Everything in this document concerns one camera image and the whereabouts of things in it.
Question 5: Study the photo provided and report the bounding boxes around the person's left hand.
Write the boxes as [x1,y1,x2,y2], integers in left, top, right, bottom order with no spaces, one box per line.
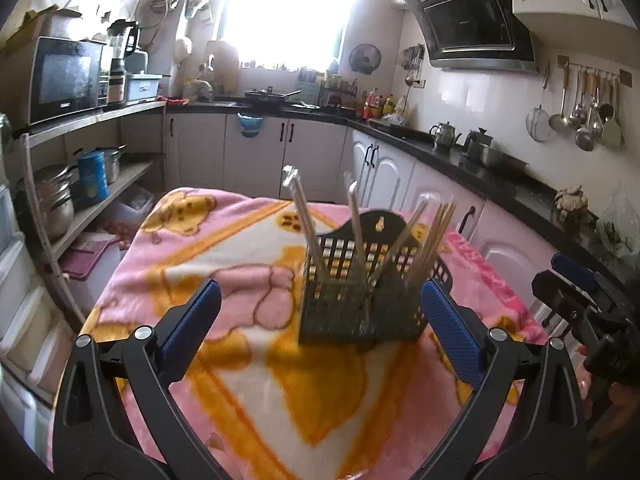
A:
[206,432,243,480]

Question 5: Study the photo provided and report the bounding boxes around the steel kettle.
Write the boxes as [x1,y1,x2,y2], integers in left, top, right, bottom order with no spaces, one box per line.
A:
[428,122,460,152]

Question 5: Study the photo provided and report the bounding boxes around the blue tin can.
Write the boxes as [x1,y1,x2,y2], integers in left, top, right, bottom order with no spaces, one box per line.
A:
[77,151,108,205]

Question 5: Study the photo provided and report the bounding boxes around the person's right hand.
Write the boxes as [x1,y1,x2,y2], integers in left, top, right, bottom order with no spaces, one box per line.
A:
[576,362,639,444]

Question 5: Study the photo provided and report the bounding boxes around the blue grey storage box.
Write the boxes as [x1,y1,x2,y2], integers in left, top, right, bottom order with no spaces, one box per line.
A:
[125,73,163,104]

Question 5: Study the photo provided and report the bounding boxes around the black microwave oven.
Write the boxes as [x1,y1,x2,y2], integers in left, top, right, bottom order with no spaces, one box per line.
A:
[1,37,112,130]

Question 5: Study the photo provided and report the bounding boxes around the stacked steel pots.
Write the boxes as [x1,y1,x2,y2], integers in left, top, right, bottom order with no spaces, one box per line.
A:
[34,164,75,240]

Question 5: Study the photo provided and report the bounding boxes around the black wall fan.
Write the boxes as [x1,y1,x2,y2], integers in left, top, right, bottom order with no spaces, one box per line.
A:
[348,44,382,75]

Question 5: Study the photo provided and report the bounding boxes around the metal shelf rack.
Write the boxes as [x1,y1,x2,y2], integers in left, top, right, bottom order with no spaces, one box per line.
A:
[20,100,166,326]

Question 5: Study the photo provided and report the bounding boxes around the plastic drawer tower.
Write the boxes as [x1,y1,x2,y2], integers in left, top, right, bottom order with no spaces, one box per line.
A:
[0,185,73,460]

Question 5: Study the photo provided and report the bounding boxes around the chopsticks pair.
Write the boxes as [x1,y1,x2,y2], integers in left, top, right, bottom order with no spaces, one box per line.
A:
[282,165,329,282]
[342,171,371,326]
[405,202,456,288]
[369,197,428,286]

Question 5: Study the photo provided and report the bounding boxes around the black range hood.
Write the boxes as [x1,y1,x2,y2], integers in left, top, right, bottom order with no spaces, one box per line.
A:
[405,0,537,73]

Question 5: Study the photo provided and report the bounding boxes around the black frying pan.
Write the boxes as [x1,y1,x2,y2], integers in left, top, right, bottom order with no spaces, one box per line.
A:
[245,87,302,105]

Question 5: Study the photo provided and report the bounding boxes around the pink cartoon blanket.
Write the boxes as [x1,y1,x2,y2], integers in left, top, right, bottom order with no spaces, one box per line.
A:
[46,186,551,480]

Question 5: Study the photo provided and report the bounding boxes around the black plastic utensil basket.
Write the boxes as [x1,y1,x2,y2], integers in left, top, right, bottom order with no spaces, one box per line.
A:
[298,210,427,344]

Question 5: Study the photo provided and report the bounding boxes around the blender jug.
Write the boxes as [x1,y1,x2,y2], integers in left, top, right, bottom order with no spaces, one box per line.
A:
[107,20,140,60]

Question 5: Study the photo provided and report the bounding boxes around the blue hanging bin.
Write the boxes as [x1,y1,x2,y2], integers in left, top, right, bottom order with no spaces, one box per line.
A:
[236,113,264,139]

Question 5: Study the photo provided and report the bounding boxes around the wooden cutting board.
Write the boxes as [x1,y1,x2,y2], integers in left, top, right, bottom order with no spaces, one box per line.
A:
[205,40,240,94]

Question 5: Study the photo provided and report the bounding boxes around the steel pot on counter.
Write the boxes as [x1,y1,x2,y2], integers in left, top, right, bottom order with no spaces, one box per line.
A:
[463,128,527,178]

